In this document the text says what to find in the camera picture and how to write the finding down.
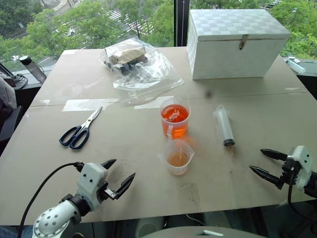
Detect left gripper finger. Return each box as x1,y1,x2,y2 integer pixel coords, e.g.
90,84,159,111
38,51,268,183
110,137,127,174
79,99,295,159
101,159,117,172
115,173,136,200

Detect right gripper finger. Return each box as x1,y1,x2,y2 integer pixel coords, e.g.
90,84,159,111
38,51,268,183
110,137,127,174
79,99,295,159
260,148,288,161
249,165,284,190

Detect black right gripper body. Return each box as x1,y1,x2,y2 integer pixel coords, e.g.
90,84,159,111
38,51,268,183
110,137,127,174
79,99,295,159
279,155,302,187

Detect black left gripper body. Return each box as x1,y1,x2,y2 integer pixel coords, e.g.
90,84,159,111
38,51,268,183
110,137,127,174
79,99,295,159
98,181,119,203

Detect small clear plastic cup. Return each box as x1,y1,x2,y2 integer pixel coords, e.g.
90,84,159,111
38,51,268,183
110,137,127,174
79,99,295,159
158,138,196,176

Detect clear plastic syringe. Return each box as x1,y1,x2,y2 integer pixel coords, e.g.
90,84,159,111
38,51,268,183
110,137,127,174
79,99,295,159
213,104,235,157

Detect cup of orange liquid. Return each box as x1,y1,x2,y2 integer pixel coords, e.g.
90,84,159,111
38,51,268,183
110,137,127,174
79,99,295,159
159,97,191,140

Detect dark bottle with cap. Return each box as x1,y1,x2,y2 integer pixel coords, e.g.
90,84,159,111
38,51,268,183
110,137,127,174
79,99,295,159
19,55,47,84

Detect white cylinder under table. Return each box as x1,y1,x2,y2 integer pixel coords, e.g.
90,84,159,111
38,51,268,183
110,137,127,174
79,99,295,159
136,217,165,238

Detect long clear tape strip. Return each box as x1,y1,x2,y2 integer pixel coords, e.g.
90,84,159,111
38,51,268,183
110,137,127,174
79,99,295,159
61,98,120,112

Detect small clear tape piece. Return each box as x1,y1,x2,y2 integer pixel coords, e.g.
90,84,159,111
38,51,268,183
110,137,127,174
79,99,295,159
180,182,198,197

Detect clear plastic bag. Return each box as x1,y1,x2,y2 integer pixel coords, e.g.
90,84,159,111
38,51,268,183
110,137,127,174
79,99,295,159
100,38,185,107

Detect white checkered lidded box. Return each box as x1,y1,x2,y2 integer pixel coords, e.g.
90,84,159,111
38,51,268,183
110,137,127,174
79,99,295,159
186,9,292,80

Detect blue cloth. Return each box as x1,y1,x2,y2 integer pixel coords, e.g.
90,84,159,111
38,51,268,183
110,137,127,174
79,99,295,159
0,225,34,238

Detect black chair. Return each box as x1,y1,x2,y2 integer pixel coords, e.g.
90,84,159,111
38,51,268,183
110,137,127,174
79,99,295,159
0,105,24,150

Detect brown block in bag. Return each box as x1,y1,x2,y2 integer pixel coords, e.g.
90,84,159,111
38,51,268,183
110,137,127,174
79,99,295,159
110,48,147,64

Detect grey cloth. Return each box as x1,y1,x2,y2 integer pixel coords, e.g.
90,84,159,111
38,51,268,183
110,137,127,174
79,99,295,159
0,73,18,110

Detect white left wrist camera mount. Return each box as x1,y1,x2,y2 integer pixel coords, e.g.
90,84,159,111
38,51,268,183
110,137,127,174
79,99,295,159
76,162,109,211

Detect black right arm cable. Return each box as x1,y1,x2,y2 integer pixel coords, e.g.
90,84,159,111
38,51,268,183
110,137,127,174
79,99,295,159
286,173,317,225

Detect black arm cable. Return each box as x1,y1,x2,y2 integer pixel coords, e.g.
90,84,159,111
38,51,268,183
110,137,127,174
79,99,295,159
19,162,83,233
286,173,317,225

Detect blue-handled scissors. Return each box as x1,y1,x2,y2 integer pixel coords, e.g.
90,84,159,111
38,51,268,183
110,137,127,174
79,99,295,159
58,106,104,150

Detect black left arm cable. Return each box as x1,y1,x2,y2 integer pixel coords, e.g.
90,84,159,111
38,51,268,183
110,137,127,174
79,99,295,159
19,162,83,233

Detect black window post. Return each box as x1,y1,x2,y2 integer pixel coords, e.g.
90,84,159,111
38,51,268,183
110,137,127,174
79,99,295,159
174,0,191,48

